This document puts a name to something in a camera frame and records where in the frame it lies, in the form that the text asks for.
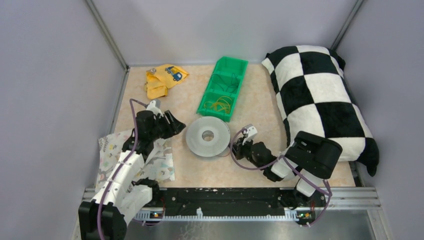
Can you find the grey cable spool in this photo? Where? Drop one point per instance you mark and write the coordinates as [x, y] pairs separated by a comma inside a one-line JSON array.
[[207, 136]]

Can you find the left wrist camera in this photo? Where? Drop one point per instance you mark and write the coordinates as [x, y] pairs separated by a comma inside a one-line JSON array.
[[154, 106]]

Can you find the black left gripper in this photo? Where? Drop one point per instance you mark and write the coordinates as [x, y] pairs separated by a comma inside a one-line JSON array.
[[175, 126]]

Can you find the yellow printed cloth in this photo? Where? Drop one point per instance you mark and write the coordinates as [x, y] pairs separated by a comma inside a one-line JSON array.
[[162, 78]]

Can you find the green compartment bin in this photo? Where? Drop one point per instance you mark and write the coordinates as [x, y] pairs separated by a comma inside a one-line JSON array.
[[222, 91]]

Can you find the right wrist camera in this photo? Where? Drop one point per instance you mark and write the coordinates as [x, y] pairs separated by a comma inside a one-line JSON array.
[[249, 132]]

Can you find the white animal print cloth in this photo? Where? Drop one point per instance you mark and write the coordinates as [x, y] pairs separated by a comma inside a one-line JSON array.
[[160, 167]]

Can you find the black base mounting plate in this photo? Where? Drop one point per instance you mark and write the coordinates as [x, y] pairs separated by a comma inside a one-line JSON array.
[[231, 202]]

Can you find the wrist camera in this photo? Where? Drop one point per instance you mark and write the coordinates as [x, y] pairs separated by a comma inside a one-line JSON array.
[[154, 106], [249, 132]]

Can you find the black white checkered pillow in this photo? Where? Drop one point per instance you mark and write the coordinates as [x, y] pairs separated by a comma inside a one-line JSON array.
[[312, 96]]

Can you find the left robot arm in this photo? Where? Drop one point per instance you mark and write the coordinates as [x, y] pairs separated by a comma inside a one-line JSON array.
[[107, 215]]

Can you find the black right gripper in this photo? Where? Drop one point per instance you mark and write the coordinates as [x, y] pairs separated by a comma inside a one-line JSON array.
[[237, 147]]

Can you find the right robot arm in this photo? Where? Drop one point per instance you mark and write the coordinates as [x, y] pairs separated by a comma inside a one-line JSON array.
[[310, 157]]

